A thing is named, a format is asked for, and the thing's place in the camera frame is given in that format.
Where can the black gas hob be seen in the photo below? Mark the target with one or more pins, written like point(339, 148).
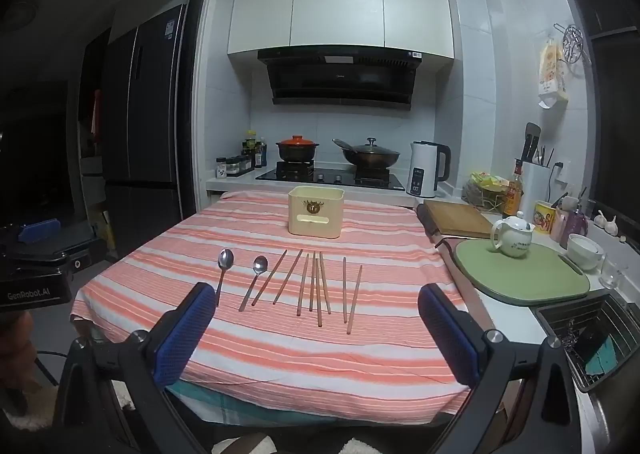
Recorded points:
point(330, 177)

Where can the white teapot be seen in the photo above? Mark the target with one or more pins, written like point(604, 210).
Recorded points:
point(515, 239)

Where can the spice jar with white label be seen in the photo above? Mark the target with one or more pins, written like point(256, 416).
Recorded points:
point(221, 169)

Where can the dark sauce bottle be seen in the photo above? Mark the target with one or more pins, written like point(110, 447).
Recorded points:
point(260, 154)

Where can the amber bottle with red label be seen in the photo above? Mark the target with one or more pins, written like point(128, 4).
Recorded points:
point(512, 194)

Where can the white electric kettle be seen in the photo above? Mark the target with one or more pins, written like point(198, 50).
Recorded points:
point(422, 169)

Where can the purple cup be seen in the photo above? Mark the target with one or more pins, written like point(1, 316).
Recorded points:
point(575, 226)

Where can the white knife holder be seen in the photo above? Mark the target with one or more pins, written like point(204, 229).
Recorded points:
point(536, 189)

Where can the yellow snack bag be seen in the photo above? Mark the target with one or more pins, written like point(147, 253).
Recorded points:
point(487, 181)

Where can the dark refrigerator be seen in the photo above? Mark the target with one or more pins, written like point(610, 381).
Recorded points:
point(145, 134)

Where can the dark wok with glass lid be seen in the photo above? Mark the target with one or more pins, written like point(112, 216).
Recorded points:
point(370, 157)

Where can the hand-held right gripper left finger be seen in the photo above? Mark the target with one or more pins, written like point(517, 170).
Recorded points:
point(182, 339)

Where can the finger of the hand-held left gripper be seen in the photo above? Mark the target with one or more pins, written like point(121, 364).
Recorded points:
point(39, 231)

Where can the row of wooden chopsticks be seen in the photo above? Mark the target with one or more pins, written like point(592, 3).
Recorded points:
point(302, 284)

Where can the small glass spice jar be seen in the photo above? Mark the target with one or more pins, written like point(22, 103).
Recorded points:
point(240, 164)
point(231, 165)
point(248, 163)

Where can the white bowl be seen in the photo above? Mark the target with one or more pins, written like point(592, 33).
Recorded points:
point(582, 249)

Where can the sauce bottle with yellow cap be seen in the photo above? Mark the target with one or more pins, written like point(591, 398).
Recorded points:
point(249, 144)

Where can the clear drinking glass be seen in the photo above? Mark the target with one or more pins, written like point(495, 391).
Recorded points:
point(612, 274)

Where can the black clay pot orange lid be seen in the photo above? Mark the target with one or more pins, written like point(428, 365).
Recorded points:
point(297, 150)

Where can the orange white striped tablecloth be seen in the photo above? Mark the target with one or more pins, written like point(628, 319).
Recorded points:
point(380, 254)

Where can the grey spatula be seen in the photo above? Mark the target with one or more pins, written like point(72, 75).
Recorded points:
point(532, 134)

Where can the hanging printed paper bag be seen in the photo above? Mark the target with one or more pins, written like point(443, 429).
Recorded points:
point(552, 69)

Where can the white wall outlet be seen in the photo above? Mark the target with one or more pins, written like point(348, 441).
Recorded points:
point(558, 172)

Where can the wooden cutting board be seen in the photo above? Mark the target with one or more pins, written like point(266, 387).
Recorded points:
point(455, 219)

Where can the green cutting board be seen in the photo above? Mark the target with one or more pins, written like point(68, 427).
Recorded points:
point(525, 279)

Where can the metal spoon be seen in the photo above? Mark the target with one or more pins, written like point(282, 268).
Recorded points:
point(225, 260)
point(260, 264)

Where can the cream plastic utensil holder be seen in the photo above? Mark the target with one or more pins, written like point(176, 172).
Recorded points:
point(315, 221)

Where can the person's left forearm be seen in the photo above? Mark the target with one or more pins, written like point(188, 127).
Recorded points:
point(15, 344)

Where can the yellow printed mug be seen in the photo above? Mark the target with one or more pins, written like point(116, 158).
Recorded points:
point(545, 219)

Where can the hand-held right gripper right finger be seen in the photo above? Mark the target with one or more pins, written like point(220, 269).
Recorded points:
point(450, 339)

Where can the garlic bulb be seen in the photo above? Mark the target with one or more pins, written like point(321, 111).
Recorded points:
point(600, 220)
point(612, 225)

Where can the black range hood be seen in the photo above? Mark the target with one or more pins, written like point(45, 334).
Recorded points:
point(340, 79)

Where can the hanging metal steamer rack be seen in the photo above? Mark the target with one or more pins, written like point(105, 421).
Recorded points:
point(575, 44)

